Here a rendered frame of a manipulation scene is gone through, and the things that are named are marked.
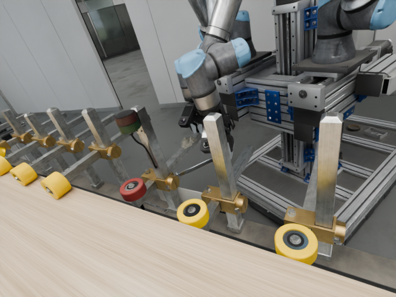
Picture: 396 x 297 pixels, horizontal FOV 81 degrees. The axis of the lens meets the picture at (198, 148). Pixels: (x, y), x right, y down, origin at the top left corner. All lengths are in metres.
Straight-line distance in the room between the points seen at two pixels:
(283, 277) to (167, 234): 0.26
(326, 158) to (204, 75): 0.35
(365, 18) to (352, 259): 0.69
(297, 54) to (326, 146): 0.82
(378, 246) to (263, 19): 2.49
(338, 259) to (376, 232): 1.02
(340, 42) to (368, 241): 1.13
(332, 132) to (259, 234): 0.43
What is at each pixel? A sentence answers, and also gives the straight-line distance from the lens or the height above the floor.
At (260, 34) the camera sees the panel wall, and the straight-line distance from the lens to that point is 3.19.
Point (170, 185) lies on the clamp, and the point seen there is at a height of 0.85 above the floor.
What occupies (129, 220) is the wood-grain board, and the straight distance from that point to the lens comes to 0.68.
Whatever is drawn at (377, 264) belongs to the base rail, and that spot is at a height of 0.70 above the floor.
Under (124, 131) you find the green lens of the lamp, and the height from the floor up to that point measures 1.10.
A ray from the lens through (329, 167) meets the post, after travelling 0.53.
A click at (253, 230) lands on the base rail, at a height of 0.70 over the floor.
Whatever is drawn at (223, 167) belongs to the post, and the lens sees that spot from 0.62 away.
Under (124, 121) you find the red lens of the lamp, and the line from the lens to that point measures 0.66.
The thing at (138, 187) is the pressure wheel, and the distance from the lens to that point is 0.76.
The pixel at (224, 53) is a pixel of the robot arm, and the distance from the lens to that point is 0.66.
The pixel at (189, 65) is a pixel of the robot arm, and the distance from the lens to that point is 0.62.
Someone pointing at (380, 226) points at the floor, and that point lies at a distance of 1.81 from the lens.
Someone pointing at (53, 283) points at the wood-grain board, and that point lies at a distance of 0.67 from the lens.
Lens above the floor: 1.33
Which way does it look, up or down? 31 degrees down
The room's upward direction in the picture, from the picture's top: 16 degrees counter-clockwise
